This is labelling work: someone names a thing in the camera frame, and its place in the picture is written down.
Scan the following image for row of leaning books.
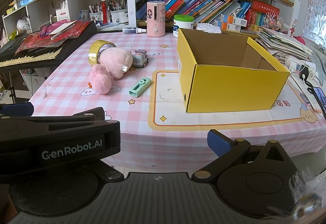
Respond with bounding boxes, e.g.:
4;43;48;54
136;0;252;24

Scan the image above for colourful candy bouquet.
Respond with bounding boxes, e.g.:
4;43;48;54
263;12;285;33

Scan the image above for white glue bottle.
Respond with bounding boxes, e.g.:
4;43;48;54
123;27;147;35

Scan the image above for orange and white box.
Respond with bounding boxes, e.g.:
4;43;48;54
220;14;246;26
214;20;241;33

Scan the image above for white shelf unit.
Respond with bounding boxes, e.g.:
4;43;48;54
1;0;128;34

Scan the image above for stack of papers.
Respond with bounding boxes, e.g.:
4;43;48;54
256;27;313;62

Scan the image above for pink humidifier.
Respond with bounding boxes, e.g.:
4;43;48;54
146;1;166;37

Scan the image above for white tissue pack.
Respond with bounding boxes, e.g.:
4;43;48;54
196;23;222;34

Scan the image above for black electronic keyboard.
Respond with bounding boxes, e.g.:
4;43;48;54
0;21;98;70

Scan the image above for gold tape roll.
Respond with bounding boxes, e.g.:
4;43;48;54
88;40;117;65

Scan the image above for red paper sheets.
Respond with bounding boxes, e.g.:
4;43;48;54
15;21;91;55

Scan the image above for smartphone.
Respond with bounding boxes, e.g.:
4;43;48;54
312;86;326;120

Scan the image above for pink plush toy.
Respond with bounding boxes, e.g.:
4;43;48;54
89;47;133;95

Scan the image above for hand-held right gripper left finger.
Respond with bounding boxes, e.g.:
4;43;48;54
88;160;125;183

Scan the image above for red doll ornament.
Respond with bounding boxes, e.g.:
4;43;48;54
101;0;108;24

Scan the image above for yellow cardboard box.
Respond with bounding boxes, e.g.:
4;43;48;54
176;28;290;114

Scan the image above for white pen cup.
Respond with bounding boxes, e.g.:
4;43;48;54
110;9;128;23
89;10;104;22

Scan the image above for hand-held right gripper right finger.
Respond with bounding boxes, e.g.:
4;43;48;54
192;129;298;182

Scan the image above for alphabet wall poster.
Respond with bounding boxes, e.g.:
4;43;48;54
302;0;326;45

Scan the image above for white card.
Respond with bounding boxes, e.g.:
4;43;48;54
48;21;77;41

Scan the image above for red boxed book set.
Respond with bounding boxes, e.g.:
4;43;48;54
248;0;280;31

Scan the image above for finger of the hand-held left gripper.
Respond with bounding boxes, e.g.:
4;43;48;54
0;102;34;117
73;107;106;121

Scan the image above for grey toy car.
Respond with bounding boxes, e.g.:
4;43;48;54
132;49;150;68

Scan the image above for white jar with green lid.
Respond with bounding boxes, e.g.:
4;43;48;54
173;14;194;38

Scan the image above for white box with red label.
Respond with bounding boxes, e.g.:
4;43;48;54
55;8;71;22

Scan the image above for pink checkered tablecloth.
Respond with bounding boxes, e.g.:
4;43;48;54
28;28;326;166

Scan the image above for white power strip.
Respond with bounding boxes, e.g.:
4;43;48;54
285;56;319;82

